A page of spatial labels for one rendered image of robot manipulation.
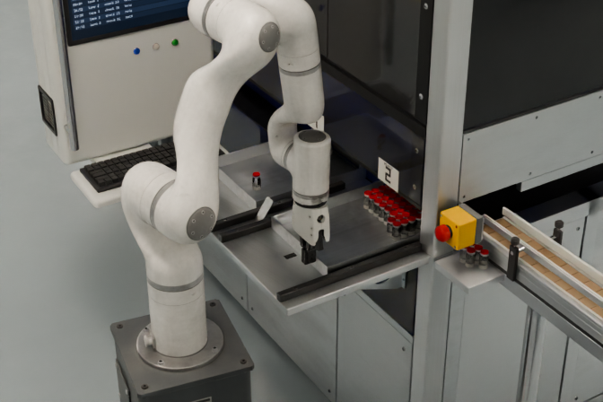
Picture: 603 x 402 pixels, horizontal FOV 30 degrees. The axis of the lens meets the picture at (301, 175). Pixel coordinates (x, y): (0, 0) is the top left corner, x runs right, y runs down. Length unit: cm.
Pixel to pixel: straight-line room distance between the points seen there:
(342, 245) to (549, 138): 57
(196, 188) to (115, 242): 222
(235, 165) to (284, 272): 52
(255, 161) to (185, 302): 84
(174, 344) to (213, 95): 56
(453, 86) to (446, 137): 13
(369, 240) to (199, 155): 70
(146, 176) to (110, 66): 99
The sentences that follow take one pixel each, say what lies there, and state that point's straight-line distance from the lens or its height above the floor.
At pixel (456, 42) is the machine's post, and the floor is 144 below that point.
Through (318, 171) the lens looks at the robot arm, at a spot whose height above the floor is 117.
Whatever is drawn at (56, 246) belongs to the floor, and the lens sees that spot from 444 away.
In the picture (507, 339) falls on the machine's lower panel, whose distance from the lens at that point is 310.
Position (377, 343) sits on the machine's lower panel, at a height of 48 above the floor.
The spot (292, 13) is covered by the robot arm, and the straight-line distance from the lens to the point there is 229.
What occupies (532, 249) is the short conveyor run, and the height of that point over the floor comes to 97.
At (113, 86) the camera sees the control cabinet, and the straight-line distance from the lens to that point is 327.
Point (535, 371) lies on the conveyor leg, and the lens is 285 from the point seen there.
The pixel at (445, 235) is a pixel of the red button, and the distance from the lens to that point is 260.
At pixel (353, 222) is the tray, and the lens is 285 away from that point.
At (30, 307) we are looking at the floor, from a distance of 414.
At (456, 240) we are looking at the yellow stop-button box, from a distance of 261.
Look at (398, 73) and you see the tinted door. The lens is 266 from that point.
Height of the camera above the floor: 243
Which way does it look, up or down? 31 degrees down
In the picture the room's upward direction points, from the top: straight up
